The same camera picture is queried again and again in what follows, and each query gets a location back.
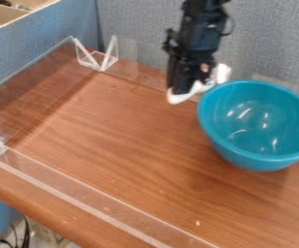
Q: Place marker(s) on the white and brown toy mushroom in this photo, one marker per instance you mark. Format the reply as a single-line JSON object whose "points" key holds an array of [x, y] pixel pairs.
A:
{"points": [[221, 76]]}

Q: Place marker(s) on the clear acrylic front barrier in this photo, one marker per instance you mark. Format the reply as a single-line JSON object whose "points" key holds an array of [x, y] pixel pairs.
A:
{"points": [[112, 210]]}

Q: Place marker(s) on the wooden shelf box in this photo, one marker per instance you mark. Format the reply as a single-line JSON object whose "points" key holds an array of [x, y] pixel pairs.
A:
{"points": [[13, 9]]}

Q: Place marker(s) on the blue plastic bowl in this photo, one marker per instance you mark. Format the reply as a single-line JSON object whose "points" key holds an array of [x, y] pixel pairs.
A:
{"points": [[250, 119]]}

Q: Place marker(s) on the clear acrylic back barrier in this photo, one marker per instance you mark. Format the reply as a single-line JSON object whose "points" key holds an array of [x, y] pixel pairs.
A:
{"points": [[138, 62]]}

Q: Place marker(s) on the clear acrylic barrier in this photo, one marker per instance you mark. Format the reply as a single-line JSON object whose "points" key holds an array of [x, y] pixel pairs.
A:
{"points": [[138, 62], [112, 210], [28, 64]]}

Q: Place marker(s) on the clear acrylic left barrier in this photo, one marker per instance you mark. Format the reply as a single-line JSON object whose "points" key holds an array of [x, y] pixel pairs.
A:
{"points": [[28, 64]]}

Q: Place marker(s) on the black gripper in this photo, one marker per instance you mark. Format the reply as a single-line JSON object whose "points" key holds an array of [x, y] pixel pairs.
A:
{"points": [[192, 45]]}

